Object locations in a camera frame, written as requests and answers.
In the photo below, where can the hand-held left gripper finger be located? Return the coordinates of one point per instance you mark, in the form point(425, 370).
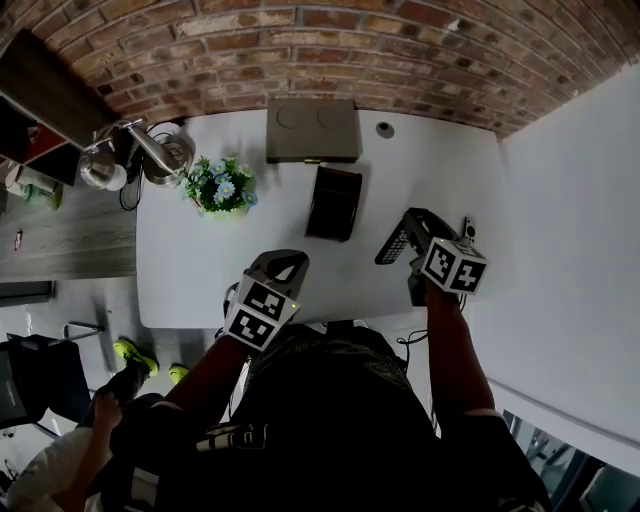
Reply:
point(267, 270)
point(297, 270)

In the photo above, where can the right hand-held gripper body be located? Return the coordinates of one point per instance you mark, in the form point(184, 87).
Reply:
point(452, 267)

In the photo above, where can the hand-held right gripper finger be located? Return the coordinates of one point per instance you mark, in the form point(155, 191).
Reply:
point(417, 225)
point(440, 230)

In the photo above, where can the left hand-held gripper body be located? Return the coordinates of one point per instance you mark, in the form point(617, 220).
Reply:
point(260, 312)

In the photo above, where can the dark slim remote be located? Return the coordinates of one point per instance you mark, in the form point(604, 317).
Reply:
point(469, 227)

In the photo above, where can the black remote control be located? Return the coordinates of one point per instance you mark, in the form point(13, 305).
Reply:
point(392, 250)

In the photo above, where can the dark brown organizer box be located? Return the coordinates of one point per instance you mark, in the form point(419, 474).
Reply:
point(332, 205)

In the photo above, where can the person's left forearm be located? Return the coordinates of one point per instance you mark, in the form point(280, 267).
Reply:
point(210, 372)

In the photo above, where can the person's right forearm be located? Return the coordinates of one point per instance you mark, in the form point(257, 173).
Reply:
point(457, 355)

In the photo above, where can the grey flat box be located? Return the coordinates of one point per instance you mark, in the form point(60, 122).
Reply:
point(312, 130)

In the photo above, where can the white desk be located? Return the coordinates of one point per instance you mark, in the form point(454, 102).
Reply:
point(200, 270)

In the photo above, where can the person's patterned shorts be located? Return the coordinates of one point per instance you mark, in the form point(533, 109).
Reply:
point(320, 355)

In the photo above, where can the potted plant with blue flowers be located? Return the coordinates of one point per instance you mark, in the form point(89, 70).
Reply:
point(220, 187)

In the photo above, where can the person's black shirt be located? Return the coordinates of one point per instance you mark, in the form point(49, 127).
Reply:
point(325, 450)

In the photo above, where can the silver desk lamp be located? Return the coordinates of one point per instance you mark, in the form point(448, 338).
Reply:
point(155, 152)

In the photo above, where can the grey wooden desk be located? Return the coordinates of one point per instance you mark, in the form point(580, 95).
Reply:
point(75, 240)

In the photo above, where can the grey shelf hutch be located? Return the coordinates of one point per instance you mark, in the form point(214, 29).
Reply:
point(45, 90)

